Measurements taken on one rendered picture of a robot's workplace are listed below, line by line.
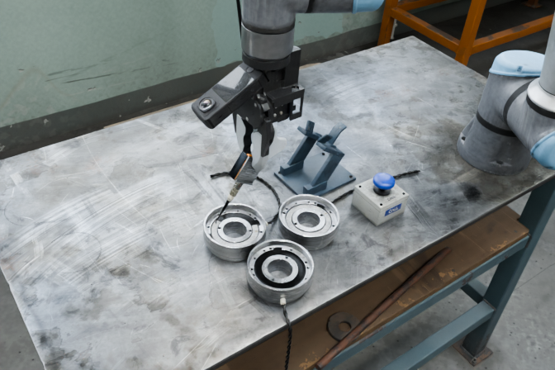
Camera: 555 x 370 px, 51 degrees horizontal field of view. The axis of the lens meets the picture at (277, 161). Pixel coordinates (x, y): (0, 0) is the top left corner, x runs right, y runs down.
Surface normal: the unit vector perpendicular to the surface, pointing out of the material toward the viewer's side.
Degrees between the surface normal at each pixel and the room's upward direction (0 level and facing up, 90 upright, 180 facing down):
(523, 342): 0
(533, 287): 0
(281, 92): 0
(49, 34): 90
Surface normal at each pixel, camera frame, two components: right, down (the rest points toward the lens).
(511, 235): 0.07, -0.78
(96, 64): 0.57, 0.54
